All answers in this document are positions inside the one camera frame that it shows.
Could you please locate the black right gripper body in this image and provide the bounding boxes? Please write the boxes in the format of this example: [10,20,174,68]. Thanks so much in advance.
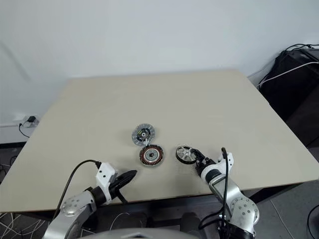
[196,156,216,177]

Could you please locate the black cable over bag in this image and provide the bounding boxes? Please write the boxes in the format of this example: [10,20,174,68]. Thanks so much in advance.
[285,43,319,52]

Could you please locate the white wall socket strip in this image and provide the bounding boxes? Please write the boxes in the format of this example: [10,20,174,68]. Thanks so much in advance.
[0,114,38,128]

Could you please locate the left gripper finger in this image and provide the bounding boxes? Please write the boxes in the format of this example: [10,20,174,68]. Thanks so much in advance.
[117,170,138,181]
[118,171,138,187]

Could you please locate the black adapter cable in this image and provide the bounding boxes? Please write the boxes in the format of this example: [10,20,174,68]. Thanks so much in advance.
[18,120,31,138]

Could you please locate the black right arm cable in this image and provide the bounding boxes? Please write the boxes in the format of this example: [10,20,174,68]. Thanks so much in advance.
[198,147,231,231]

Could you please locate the thin black floor cables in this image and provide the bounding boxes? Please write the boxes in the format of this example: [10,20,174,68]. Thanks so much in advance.
[0,149,18,181]

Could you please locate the grey motor housing with windings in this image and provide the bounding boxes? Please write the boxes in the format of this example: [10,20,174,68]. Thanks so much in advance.
[138,144,166,168]

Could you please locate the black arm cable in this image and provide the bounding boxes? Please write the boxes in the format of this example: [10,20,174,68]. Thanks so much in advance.
[198,147,231,231]
[51,159,103,223]

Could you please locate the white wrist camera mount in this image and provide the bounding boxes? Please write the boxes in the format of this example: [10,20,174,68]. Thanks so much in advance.
[95,162,119,201]
[200,151,234,185]

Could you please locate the grey round motor lid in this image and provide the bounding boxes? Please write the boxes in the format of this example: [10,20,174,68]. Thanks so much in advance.
[131,122,157,146]

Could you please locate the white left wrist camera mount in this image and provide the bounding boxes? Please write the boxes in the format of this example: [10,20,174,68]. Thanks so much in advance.
[95,162,119,201]

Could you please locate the white looped floor cable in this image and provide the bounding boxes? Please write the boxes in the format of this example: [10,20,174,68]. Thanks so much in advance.
[109,211,131,229]

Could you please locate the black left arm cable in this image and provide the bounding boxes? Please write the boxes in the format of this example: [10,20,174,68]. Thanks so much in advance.
[51,159,103,223]

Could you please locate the silver robot torso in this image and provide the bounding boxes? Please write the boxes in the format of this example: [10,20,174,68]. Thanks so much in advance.
[96,225,190,239]

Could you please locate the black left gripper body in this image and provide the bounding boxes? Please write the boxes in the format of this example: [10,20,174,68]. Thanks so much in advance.
[109,175,128,204]

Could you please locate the black bag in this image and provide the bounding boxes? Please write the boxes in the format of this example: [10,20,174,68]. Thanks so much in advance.
[258,47,319,148]

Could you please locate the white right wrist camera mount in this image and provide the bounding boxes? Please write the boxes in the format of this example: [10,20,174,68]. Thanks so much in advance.
[200,151,234,185]

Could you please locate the black looped floor cable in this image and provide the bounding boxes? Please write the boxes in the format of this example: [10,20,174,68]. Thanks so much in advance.
[307,205,319,236]

